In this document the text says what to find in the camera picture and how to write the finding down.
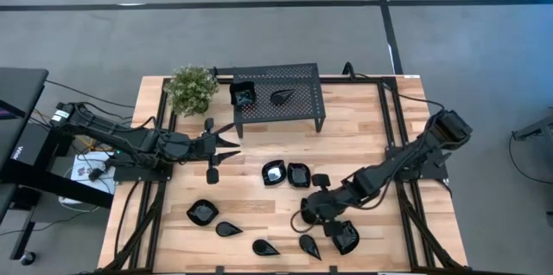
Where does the black teardrop-shaped mini plate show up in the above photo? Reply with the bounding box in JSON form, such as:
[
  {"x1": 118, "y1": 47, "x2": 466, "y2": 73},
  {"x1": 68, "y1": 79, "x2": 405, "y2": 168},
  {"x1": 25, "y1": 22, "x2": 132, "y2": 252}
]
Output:
[
  {"x1": 298, "y1": 233, "x2": 323, "y2": 261},
  {"x1": 270, "y1": 88, "x2": 297, "y2": 106},
  {"x1": 214, "y1": 221, "x2": 244, "y2": 238},
  {"x1": 251, "y1": 239, "x2": 281, "y2": 257}
]

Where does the black leaf-shaped mini plate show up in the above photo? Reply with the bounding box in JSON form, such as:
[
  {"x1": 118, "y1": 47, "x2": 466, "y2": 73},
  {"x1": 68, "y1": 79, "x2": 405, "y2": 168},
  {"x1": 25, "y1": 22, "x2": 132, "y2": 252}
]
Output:
[
  {"x1": 331, "y1": 220, "x2": 361, "y2": 256},
  {"x1": 261, "y1": 159, "x2": 288, "y2": 187},
  {"x1": 186, "y1": 198, "x2": 220, "y2": 227}
]

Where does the black desk top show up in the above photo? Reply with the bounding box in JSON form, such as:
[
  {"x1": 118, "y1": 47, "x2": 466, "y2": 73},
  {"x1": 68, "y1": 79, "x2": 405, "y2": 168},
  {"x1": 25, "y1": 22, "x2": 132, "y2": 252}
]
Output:
[{"x1": 0, "y1": 67, "x2": 49, "y2": 172}]

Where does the black floor stand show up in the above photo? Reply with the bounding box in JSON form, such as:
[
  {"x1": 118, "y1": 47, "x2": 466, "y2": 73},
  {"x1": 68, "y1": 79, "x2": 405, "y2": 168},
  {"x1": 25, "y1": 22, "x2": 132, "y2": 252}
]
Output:
[{"x1": 512, "y1": 108, "x2": 553, "y2": 166}]

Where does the black desk leg frame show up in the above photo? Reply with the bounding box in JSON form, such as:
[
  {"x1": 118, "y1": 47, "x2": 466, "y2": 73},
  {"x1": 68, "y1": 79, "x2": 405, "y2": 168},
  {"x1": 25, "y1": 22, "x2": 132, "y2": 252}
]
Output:
[{"x1": 0, "y1": 166, "x2": 114, "y2": 263}]

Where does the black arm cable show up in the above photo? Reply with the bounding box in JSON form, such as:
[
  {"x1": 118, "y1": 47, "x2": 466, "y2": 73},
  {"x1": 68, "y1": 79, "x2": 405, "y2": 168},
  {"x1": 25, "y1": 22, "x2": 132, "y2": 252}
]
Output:
[{"x1": 358, "y1": 71, "x2": 446, "y2": 110}]

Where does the black square bowl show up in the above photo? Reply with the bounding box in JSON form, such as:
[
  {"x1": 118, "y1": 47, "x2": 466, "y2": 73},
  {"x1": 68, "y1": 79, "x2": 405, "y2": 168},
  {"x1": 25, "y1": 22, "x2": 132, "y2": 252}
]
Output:
[
  {"x1": 298, "y1": 199, "x2": 323, "y2": 227},
  {"x1": 287, "y1": 162, "x2": 312, "y2": 189}
]

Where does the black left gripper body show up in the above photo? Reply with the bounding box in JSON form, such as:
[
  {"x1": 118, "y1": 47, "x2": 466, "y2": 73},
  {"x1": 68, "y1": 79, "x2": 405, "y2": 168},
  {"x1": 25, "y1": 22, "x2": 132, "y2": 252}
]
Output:
[{"x1": 162, "y1": 118, "x2": 220, "y2": 185}]

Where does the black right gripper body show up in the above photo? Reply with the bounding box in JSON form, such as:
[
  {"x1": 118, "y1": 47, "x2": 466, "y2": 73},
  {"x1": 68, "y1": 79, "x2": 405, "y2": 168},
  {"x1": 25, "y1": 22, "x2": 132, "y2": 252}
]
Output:
[{"x1": 302, "y1": 173, "x2": 352, "y2": 238}]

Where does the green plant in black pot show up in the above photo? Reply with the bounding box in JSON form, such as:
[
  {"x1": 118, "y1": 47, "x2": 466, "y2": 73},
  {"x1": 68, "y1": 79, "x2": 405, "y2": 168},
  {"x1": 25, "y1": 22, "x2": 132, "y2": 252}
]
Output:
[{"x1": 162, "y1": 63, "x2": 220, "y2": 117}]

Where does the black computer case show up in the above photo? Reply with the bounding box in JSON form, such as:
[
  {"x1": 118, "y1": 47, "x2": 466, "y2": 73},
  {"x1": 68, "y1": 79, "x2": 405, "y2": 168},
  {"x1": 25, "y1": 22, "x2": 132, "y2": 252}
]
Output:
[{"x1": 10, "y1": 123, "x2": 73, "y2": 172}]

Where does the black square mini plate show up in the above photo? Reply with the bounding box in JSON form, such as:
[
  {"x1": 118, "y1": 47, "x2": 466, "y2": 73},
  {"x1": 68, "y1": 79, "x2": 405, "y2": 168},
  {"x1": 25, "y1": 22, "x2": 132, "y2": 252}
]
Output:
[{"x1": 228, "y1": 80, "x2": 257, "y2": 107}]

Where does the black floor cable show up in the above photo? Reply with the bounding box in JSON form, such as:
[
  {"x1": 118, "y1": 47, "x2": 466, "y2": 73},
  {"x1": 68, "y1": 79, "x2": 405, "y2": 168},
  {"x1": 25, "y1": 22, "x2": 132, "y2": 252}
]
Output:
[{"x1": 45, "y1": 79, "x2": 136, "y2": 110}]

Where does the black perforated metal shelf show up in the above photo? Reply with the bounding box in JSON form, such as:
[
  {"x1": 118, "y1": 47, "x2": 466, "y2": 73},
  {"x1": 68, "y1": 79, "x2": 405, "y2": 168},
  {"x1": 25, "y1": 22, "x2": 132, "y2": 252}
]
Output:
[{"x1": 232, "y1": 62, "x2": 327, "y2": 134}]

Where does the black aluminium table frame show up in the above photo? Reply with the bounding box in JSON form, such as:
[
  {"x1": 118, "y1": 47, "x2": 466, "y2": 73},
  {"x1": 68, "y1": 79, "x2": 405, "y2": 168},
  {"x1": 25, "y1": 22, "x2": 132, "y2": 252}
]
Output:
[{"x1": 101, "y1": 74, "x2": 466, "y2": 275}]

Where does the white electronics box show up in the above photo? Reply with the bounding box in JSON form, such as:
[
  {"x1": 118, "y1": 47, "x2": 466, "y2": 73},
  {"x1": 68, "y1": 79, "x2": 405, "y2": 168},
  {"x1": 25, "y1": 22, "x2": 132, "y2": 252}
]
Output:
[{"x1": 58, "y1": 150, "x2": 118, "y2": 207}]

